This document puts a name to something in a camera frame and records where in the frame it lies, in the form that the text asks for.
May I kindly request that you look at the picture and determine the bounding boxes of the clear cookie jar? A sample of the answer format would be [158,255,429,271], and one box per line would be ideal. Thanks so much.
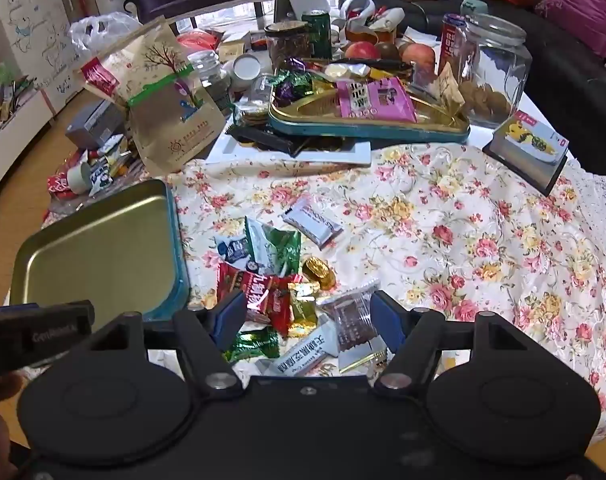
[233,76,275,128]

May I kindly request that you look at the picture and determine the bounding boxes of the red can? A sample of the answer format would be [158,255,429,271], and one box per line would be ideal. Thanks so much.
[437,13,467,77]

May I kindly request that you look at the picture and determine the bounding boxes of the black sofa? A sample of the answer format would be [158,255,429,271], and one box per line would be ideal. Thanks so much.
[337,0,606,126]

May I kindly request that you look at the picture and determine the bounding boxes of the tape roll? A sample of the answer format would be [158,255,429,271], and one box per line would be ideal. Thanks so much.
[66,161,94,196]

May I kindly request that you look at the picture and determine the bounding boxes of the green white snack packet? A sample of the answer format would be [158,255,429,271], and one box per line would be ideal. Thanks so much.
[244,217,302,277]

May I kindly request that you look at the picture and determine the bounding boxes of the purple foil candies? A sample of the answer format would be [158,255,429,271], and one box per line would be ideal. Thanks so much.
[272,57,315,109]

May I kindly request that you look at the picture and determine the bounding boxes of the kraft paper bag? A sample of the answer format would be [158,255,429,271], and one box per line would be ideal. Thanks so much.
[79,21,227,177]

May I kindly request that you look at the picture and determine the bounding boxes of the tan small snack packet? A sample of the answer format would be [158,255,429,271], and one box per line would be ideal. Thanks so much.
[434,61,467,112]

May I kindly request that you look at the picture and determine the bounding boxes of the blue white candy packet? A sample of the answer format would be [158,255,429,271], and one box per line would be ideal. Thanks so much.
[214,233,252,272]

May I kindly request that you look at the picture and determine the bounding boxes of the clear plastic bag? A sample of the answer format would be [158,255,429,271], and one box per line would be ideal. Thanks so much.
[68,11,144,54]

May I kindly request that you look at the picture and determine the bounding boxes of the small red candy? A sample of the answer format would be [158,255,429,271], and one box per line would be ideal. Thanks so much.
[267,274,305,337]

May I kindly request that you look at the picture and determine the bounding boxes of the floral tablecloth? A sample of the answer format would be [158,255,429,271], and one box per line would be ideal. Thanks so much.
[42,142,606,438]

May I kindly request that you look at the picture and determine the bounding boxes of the red snack packet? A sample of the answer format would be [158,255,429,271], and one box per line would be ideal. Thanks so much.
[216,262,275,325]

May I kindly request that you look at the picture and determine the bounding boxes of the pink snack packet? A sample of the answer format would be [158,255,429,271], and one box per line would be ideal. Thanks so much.
[336,77,418,124]

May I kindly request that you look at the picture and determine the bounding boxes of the gold ingot chocolate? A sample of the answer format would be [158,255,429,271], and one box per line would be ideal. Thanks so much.
[302,255,337,292]

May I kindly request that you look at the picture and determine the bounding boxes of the green can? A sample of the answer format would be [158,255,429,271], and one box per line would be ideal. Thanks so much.
[301,8,333,60]

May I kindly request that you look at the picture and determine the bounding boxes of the jar of brown sticks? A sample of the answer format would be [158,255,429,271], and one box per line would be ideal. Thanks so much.
[264,20,310,77]

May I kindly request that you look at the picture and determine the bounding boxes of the gold tin tray teal rim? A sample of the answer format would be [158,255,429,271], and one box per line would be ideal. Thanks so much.
[9,178,192,335]

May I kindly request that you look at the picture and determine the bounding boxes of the small lidded glass jar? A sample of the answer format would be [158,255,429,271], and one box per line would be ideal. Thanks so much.
[187,49,232,112]

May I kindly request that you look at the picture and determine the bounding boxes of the grey box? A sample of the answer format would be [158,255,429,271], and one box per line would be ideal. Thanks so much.
[64,99,127,149]

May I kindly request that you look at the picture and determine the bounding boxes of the short white snack wrapper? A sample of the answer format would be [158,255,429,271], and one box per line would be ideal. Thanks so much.
[282,198,344,249]

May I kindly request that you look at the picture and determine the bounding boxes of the yellow print card box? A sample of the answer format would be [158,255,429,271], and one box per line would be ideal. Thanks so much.
[482,109,570,197]

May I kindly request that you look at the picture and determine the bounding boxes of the rabbit drawing board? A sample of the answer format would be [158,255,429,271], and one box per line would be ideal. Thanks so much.
[0,0,92,112]

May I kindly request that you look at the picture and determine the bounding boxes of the gold foil candy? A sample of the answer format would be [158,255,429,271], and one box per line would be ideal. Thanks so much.
[287,281,322,339]

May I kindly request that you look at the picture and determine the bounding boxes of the long white snack bar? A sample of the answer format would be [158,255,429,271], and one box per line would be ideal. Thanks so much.
[254,332,340,377]

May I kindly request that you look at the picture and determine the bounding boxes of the clear brown snack packet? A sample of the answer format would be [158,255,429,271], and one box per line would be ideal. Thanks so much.
[317,280,385,354]

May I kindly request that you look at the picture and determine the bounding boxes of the teal tin full of sweets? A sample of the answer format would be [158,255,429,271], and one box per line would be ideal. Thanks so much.
[267,71,472,144]

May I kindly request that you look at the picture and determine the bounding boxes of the white cabinet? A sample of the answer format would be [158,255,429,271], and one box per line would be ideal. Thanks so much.
[0,80,54,207]

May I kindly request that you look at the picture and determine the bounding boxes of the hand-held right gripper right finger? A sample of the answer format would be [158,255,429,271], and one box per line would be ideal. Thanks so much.
[369,289,530,392]

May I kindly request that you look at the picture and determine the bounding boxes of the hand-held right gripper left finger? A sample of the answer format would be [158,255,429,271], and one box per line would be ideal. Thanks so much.
[90,290,247,402]

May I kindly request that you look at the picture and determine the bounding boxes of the yellow white snack packet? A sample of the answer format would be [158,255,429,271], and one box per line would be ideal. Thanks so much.
[337,337,390,374]

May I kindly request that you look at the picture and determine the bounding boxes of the green foil candy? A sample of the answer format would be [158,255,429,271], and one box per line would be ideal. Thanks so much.
[227,326,282,364]

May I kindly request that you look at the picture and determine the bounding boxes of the black snack bar packets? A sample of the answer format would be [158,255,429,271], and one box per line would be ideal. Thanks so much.
[227,124,310,157]

